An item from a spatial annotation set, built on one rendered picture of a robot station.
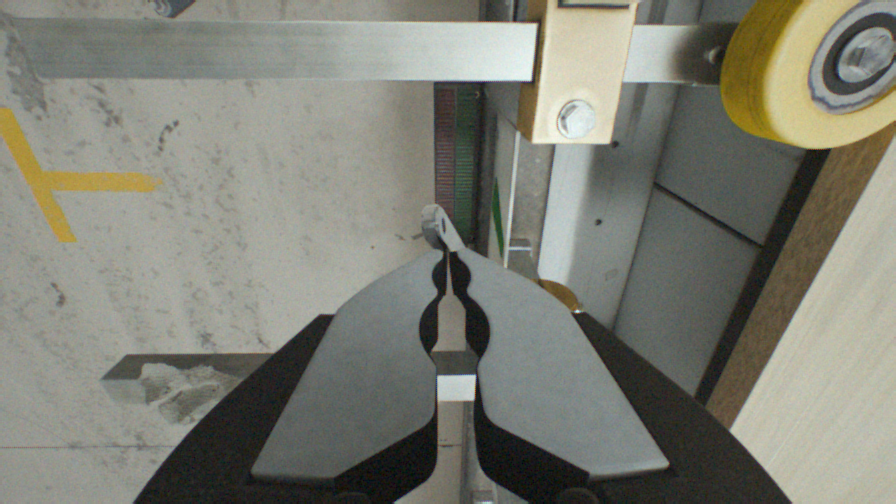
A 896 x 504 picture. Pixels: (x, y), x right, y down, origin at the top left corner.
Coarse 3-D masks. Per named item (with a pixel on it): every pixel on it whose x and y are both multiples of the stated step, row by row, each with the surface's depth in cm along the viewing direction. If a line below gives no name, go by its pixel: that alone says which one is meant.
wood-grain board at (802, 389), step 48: (864, 144) 19; (816, 192) 22; (864, 192) 20; (816, 240) 22; (864, 240) 21; (768, 288) 25; (816, 288) 22; (864, 288) 22; (768, 336) 25; (816, 336) 24; (864, 336) 24; (720, 384) 30; (768, 384) 26; (816, 384) 26; (864, 384) 26; (768, 432) 29; (816, 432) 29; (864, 432) 29; (816, 480) 32; (864, 480) 32
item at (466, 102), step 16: (464, 96) 35; (464, 112) 36; (464, 128) 37; (464, 144) 37; (464, 160) 38; (464, 176) 39; (464, 192) 40; (464, 208) 41; (464, 224) 41; (464, 240) 42
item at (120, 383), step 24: (120, 360) 32; (144, 360) 32; (168, 360) 32; (192, 360) 32; (216, 360) 32; (240, 360) 32; (264, 360) 32; (456, 360) 32; (120, 384) 30; (456, 384) 31
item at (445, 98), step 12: (444, 96) 35; (444, 108) 36; (444, 120) 36; (444, 132) 37; (444, 144) 37; (444, 156) 38; (444, 168) 38; (444, 180) 39; (444, 192) 40; (444, 204) 40
